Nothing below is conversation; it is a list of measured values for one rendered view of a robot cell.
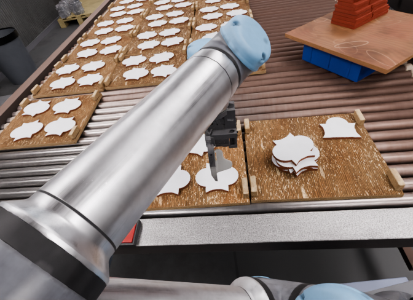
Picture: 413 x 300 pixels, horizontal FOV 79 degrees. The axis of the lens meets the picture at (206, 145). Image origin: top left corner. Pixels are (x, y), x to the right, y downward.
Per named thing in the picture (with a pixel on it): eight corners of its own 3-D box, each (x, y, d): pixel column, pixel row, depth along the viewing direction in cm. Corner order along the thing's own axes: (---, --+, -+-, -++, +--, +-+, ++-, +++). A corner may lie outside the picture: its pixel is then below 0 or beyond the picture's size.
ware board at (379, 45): (460, 28, 106) (462, 24, 104) (385, 74, 91) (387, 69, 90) (351, 5, 138) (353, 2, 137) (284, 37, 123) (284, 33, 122)
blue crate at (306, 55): (401, 56, 115) (410, 35, 108) (356, 83, 106) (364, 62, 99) (341, 38, 135) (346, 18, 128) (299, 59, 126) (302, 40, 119)
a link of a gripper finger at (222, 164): (233, 183, 66) (230, 149, 64) (211, 184, 66) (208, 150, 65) (233, 179, 69) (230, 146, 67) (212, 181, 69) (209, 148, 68)
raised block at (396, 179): (402, 190, 68) (407, 184, 66) (394, 190, 69) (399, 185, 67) (392, 173, 73) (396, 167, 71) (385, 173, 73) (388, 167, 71)
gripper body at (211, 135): (238, 150, 65) (235, 114, 57) (204, 153, 66) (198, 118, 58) (235, 130, 71) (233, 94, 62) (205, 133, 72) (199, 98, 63)
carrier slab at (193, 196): (250, 205, 74) (249, 201, 73) (117, 213, 78) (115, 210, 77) (240, 125, 98) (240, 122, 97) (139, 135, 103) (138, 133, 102)
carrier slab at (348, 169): (402, 197, 69) (405, 193, 68) (251, 203, 74) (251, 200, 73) (354, 115, 93) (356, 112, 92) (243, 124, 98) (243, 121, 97)
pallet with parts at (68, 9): (77, 7, 614) (69, -11, 586) (114, 1, 609) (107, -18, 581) (58, 29, 520) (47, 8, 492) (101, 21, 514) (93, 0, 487)
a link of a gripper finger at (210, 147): (215, 168, 64) (211, 134, 62) (209, 168, 64) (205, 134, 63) (216, 163, 68) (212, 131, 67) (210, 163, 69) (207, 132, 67)
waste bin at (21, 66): (18, 71, 395) (-13, 30, 350) (48, 66, 392) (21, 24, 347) (2, 89, 360) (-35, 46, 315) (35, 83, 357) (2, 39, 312)
